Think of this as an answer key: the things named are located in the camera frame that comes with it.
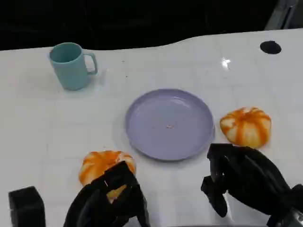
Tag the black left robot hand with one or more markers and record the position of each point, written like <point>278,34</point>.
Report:
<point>94,208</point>

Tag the pale green mug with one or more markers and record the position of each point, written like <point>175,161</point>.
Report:
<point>69,71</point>

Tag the lilac plate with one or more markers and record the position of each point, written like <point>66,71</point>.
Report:
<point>169,125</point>

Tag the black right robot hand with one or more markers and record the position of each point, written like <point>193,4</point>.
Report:
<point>255,179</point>

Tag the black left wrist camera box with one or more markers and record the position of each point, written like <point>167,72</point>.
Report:
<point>27,208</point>

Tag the grey metal frame post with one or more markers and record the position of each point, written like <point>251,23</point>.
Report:
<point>280,14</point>

